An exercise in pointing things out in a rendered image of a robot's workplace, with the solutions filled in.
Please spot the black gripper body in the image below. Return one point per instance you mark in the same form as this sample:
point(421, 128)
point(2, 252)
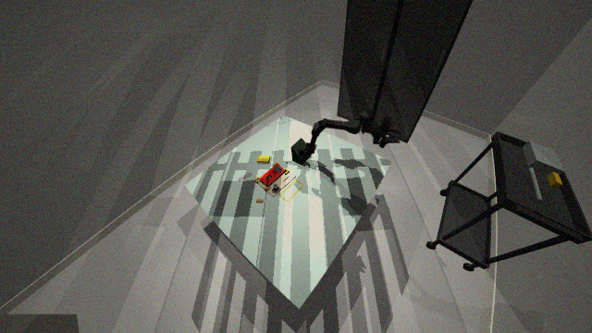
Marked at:
point(384, 124)

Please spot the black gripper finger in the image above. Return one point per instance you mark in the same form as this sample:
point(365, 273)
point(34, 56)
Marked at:
point(390, 139)
point(392, 128)

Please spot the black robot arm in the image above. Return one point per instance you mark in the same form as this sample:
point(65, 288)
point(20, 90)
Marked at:
point(365, 121)

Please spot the yellow rectangular block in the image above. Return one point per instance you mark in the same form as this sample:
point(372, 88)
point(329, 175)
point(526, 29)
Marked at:
point(263, 159)

